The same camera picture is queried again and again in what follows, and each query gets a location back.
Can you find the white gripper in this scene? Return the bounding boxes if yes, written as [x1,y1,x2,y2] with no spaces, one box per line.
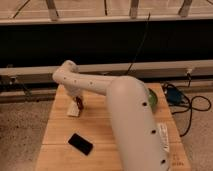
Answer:
[66,87,84,110]

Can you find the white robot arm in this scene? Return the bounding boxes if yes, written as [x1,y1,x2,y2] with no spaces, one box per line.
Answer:
[52,60,170,171]

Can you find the black rectangular phone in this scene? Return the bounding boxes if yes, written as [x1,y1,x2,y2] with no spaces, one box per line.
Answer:
[68,133,93,155]

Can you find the green bowl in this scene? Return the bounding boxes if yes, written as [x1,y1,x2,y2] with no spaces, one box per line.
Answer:
[149,89,158,110]

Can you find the white label sticker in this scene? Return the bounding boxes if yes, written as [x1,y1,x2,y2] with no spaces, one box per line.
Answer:
[157,123,170,153]

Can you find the blue power box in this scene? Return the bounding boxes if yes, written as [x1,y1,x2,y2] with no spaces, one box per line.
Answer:
[166,88,182,104]

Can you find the black cable on floor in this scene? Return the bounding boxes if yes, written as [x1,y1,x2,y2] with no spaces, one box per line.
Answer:
[162,82,212,138]

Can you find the black hanging cable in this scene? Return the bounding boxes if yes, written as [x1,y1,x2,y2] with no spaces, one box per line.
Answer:
[124,12,152,76]

